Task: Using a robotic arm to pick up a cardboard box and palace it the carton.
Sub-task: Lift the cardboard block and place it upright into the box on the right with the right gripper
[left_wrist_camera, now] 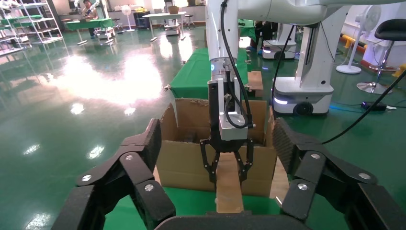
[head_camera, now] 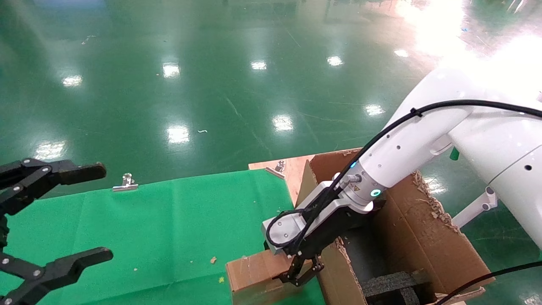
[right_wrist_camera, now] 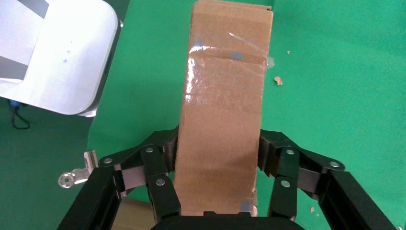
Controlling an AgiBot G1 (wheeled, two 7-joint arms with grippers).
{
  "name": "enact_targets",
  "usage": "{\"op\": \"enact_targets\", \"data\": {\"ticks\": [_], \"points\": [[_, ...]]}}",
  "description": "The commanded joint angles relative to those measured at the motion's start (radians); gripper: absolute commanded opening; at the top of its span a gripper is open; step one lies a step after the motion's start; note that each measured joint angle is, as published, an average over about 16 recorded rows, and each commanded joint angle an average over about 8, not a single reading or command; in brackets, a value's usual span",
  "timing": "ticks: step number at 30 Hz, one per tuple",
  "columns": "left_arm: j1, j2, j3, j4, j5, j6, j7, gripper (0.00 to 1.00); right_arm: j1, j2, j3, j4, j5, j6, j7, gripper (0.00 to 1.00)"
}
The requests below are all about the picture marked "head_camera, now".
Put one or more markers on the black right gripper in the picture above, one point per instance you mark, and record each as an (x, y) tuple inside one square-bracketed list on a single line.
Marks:
[(334, 224)]

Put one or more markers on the small taped cardboard box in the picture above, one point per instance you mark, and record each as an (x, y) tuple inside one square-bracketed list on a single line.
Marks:
[(254, 275)]

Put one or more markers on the large green table cloth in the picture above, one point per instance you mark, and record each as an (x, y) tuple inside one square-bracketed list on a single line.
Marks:
[(169, 228)]

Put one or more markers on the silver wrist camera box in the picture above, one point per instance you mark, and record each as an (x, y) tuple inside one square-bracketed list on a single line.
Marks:
[(283, 228)]

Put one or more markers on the black foam insert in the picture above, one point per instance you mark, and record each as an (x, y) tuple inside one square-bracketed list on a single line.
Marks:
[(389, 284)]

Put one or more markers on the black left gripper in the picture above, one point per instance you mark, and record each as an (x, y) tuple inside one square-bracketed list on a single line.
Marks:
[(3, 233)]

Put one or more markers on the large open cardboard carton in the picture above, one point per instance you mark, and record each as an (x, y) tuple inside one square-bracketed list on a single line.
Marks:
[(423, 237)]

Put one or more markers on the silver binder clip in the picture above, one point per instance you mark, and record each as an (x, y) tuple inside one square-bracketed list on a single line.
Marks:
[(277, 168), (125, 185)]

